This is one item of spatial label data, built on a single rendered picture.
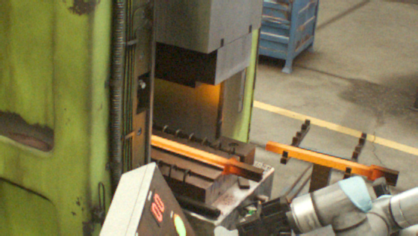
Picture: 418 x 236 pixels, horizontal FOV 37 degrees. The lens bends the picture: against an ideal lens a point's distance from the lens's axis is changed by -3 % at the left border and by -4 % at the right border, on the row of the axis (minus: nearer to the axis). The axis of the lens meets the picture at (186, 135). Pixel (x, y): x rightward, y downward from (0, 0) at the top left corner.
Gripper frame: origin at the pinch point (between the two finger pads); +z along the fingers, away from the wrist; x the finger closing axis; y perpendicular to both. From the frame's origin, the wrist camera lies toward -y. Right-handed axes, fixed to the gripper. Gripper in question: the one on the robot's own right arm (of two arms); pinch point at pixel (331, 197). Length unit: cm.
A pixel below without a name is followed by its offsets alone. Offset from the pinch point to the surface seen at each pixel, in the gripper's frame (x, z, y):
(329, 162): 34.1, 11.1, 7.9
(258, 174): -1.4, 20.8, -0.7
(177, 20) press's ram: -17, 39, -43
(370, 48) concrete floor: 480, 102, 100
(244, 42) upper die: 2.6, 30.7, -34.4
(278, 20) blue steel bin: 352, 157, 57
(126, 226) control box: -65, 20, -19
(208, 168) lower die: -3.6, 34.8, 1.1
